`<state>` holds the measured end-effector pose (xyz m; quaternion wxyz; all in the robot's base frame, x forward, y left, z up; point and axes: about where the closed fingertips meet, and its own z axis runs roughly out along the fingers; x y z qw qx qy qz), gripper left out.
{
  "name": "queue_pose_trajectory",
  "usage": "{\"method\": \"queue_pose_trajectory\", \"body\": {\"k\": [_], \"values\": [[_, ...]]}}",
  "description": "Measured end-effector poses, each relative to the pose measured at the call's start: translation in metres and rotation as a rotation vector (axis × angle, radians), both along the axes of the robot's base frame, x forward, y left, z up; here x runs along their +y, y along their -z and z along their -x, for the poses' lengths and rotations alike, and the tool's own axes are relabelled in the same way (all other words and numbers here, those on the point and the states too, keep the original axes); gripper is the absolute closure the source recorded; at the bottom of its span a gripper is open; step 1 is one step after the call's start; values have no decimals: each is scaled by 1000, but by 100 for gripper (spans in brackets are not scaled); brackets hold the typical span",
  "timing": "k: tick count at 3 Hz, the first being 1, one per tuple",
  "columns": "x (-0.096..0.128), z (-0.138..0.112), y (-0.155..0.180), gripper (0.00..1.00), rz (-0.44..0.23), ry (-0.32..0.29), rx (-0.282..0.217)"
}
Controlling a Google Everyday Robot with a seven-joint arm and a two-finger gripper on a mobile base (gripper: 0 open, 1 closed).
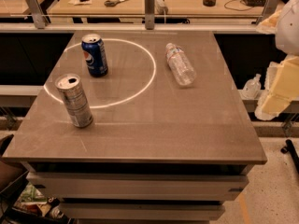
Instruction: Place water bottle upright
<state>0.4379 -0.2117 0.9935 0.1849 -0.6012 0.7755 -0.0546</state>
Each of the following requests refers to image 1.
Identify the middle metal bracket post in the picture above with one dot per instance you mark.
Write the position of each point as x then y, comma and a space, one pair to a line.
149, 14

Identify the metal bracket post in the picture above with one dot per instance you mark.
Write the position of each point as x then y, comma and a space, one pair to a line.
39, 18
149, 14
268, 9

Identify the black chair base leg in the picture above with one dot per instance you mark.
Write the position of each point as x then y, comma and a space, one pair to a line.
289, 148

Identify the right metal bracket post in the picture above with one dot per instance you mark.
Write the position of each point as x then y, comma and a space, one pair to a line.
268, 9

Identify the blue Pepsi can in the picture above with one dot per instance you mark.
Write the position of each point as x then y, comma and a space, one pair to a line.
94, 54

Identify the left sanitizer pump bottle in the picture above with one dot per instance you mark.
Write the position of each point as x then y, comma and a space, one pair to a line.
252, 87

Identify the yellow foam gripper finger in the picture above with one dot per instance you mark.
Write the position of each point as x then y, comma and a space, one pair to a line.
281, 87
269, 25

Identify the scissors on back desk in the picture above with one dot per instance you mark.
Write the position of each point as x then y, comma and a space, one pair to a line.
110, 3

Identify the clear plastic water bottle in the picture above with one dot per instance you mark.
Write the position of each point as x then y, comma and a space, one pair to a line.
181, 67

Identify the white power strip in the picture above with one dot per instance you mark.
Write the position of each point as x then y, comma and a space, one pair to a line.
161, 7

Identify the grey cabinet with drawers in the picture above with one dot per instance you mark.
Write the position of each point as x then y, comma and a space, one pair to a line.
140, 198

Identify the green packaged clutter on floor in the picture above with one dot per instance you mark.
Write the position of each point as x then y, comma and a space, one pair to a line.
33, 201

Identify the left metal bracket post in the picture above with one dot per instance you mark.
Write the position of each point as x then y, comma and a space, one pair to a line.
39, 18

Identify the silver energy drink can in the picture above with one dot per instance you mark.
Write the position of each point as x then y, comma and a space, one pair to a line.
74, 98

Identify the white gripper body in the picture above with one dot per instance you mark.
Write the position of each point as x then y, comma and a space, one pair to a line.
288, 27

